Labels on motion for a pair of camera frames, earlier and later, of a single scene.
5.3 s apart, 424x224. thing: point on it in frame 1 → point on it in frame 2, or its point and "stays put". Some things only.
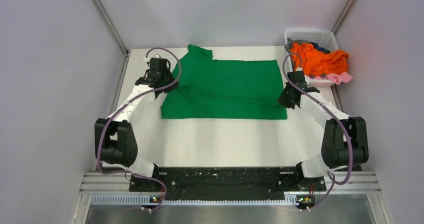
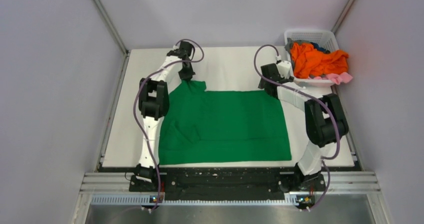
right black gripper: (283, 101) → (262, 84)
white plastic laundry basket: (324, 39) stays put
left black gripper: (169, 89) → (188, 75)
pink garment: (343, 77) stays put
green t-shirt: (219, 89) → (198, 126)
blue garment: (316, 46) stays put
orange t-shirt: (314, 63) stays put
